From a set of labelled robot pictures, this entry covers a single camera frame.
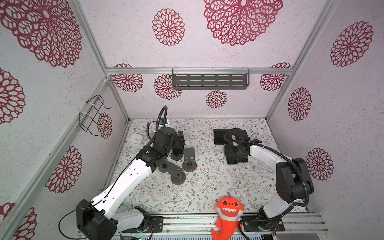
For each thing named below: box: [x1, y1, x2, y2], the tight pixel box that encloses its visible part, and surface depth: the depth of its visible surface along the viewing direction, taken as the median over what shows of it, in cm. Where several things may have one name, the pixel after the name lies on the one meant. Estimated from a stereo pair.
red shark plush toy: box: [211, 191, 244, 240], surface depth 71 cm
